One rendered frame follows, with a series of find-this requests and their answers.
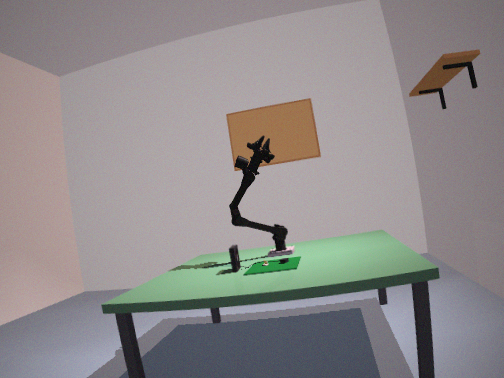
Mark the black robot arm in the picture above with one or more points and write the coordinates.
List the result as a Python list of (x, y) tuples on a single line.
[(280, 232)]

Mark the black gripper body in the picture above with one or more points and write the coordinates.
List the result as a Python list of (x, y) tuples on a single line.
[(258, 153)]

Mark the green circuit board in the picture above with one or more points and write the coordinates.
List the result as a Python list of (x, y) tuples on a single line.
[(269, 267)]

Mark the black cooling fan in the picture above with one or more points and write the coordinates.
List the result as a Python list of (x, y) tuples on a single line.
[(234, 258)]

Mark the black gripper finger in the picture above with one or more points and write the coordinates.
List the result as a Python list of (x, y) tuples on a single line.
[(259, 142), (266, 145)]

